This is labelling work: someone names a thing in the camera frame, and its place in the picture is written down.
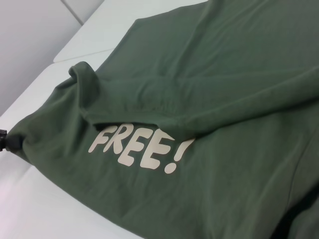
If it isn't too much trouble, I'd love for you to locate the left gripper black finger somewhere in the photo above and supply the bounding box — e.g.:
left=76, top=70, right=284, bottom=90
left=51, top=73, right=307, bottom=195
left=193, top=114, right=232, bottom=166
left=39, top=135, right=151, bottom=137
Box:
left=6, top=133, right=25, bottom=151

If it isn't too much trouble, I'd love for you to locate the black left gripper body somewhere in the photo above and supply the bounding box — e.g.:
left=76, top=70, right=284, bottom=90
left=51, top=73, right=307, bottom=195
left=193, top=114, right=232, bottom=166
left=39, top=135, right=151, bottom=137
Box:
left=0, top=128, right=8, bottom=152

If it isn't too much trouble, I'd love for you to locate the dark green shirt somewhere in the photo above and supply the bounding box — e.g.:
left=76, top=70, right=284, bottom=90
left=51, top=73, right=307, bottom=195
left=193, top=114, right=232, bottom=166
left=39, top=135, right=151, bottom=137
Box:
left=8, top=0, right=319, bottom=239

